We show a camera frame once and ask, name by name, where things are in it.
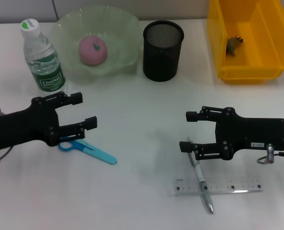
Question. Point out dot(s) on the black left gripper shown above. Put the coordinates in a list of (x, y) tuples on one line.
[(24, 127)]

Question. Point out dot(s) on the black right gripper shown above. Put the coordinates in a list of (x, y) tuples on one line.
[(252, 133)]

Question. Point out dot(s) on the clear green-label water bottle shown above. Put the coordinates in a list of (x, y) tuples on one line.
[(46, 69)]

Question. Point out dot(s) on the pink toy peach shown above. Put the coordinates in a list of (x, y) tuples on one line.
[(91, 51)]

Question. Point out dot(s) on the blue scissors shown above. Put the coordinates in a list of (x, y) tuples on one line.
[(101, 155)]

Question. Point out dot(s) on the silver ballpoint pen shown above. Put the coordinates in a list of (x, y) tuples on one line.
[(206, 196)]

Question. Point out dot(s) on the translucent green fruit bowl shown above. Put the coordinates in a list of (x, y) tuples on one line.
[(117, 48)]

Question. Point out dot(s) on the clear plastic ruler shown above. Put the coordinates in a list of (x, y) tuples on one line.
[(240, 187)]

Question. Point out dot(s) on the black mesh pen holder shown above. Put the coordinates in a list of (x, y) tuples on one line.
[(162, 60)]

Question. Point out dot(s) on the yellow plastic bin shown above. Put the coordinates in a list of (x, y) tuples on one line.
[(264, 69)]

